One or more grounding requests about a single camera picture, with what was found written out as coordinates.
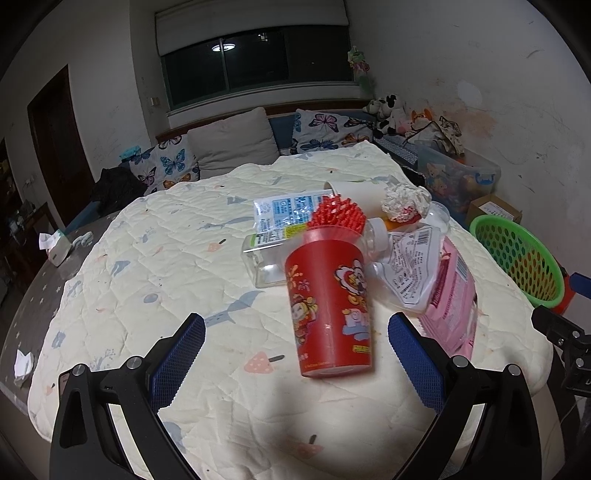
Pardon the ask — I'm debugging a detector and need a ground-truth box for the red plastic stool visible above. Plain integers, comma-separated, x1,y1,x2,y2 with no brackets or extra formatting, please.
552,270,575,315

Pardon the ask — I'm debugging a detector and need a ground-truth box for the orange peel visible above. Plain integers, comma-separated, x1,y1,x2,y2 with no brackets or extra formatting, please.
384,219,407,231

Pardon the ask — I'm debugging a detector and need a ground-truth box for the red printed paper cup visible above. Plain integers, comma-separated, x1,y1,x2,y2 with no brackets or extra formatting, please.
284,226,373,378

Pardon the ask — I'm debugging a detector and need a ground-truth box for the dark wooden door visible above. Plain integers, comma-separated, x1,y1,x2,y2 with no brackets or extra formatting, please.
27,67,95,225

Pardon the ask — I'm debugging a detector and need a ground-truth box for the green plastic mesh basket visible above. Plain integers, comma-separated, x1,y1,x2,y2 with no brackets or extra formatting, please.
470,215,565,309

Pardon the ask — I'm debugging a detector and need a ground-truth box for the butterfly pillow right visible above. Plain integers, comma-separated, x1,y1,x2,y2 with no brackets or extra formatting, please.
290,109,373,154

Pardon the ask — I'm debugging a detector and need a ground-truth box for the clear plastic bottle yellow label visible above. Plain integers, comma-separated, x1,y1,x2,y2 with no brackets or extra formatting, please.
242,218,389,288

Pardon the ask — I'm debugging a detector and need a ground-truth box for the grey pillow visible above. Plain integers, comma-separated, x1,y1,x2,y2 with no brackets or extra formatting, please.
187,107,280,179

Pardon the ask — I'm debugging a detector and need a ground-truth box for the clear plastic toy bin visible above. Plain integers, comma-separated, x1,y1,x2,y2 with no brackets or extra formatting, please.
417,145,501,226

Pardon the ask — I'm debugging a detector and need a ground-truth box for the window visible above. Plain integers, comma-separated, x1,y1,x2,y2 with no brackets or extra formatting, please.
161,24,353,109

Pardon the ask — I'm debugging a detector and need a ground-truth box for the pink plastic package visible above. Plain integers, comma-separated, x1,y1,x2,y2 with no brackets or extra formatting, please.
419,237,478,360

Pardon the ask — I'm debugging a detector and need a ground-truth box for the cream quilted blanket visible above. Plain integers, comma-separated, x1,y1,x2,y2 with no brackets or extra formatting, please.
27,140,555,480

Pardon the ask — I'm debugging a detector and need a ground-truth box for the white paper ball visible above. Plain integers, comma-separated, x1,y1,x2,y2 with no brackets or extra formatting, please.
381,183,432,224

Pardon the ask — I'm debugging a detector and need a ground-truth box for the butterfly pillow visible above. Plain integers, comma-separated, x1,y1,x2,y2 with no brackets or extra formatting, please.
290,109,373,154
122,135,200,195

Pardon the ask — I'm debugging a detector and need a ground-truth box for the white paper cup green logo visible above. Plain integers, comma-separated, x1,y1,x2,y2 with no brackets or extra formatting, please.
324,181,387,218

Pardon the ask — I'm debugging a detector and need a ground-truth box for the white tissue box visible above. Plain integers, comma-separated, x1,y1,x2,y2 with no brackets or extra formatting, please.
38,230,72,267

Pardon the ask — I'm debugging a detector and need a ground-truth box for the artificial flower decoration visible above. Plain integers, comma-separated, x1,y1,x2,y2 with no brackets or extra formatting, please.
348,46,376,98

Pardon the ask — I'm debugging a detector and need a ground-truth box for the clear plastic dome lid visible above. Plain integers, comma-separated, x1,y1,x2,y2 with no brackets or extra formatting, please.
421,201,451,235

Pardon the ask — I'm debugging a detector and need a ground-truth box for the clear printed plastic pouch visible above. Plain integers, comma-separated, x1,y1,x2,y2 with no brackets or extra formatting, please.
368,224,445,315

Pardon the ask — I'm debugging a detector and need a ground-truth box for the brown cardboard box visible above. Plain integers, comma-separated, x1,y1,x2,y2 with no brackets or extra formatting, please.
466,194,522,226

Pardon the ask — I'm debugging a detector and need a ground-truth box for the blue white milk carton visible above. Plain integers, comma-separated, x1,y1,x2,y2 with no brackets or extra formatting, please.
253,190,332,233

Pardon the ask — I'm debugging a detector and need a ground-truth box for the butterfly pillow left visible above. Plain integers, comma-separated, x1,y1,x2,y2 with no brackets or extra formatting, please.
122,135,200,195

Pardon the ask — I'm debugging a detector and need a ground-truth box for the red plastic mesh net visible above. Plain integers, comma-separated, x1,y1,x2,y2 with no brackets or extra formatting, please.
307,195,367,233

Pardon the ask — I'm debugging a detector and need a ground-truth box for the plush toy pile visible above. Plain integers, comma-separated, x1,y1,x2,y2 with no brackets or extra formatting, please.
363,94,465,158

